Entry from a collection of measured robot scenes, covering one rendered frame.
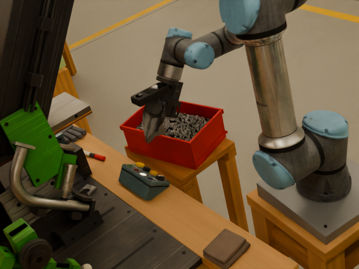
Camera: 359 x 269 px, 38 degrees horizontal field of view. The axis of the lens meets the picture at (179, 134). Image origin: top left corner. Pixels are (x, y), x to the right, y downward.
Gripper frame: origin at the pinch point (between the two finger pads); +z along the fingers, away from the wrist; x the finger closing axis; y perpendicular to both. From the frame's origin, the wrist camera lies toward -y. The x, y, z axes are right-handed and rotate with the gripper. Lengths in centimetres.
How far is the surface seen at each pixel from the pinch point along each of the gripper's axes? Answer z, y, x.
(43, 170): 11.0, -33.0, 0.6
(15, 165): 9.0, -42.3, -0.8
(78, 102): -4.8, -15.4, 18.6
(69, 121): 0.3, -20.2, 13.7
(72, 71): 26, 131, 263
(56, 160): 8.0, -29.5, 0.7
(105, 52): 7, 166, 274
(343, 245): 6, 21, -62
